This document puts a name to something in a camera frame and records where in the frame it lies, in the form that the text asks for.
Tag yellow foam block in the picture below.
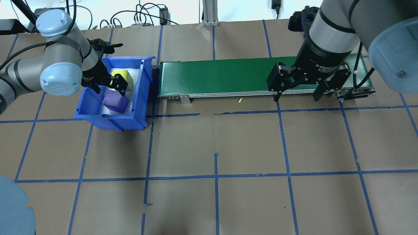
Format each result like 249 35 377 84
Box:
110 69 134 92

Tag purple foam block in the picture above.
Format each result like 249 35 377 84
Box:
102 90 130 114

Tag white foam bin liner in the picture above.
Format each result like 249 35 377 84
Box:
100 67 141 115

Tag blue plastic bin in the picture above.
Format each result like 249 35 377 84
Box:
74 56 156 132

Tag green conveyor belt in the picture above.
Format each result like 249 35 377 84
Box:
158 53 377 104

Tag black box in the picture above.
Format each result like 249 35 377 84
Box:
0 19 26 35

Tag black camera cable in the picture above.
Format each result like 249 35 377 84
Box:
0 41 79 71
353 41 376 90

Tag tangled black wires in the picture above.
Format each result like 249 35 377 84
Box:
100 3 180 29

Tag aluminium extrusion post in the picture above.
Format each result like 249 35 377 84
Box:
202 0 220 26

